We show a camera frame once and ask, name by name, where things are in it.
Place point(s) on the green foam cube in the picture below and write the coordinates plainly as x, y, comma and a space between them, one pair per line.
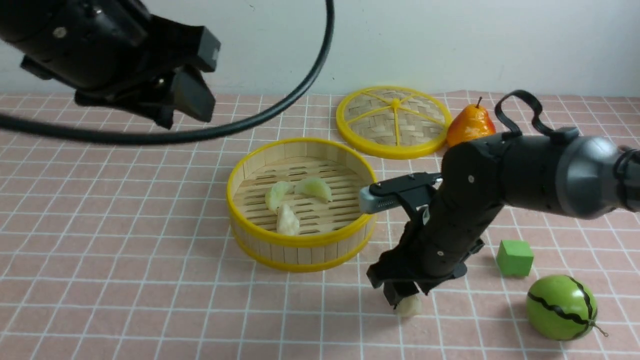
515, 258

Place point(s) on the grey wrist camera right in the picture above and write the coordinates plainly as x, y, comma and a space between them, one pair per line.
412, 192

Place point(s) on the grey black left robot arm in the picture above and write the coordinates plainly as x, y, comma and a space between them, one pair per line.
115, 54

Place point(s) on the green toy watermelon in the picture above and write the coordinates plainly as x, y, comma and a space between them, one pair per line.
562, 308

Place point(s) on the cream dumpling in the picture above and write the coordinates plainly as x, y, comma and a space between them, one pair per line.
409, 306
287, 223

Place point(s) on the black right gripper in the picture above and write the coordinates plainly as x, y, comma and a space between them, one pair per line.
436, 243

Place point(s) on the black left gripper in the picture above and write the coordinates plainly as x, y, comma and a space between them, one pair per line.
117, 50

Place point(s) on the yellow rimmed bamboo steamer lid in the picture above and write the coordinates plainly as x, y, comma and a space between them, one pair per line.
393, 122

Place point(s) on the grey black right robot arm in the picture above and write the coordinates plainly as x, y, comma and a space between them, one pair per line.
557, 171

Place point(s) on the yellow rimmed bamboo steamer tray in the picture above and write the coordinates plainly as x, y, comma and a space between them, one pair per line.
330, 233

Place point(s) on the pale green dumpling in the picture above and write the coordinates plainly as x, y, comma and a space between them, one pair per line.
314, 187
276, 194

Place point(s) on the orange yellow toy pear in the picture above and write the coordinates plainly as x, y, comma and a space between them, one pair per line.
471, 123

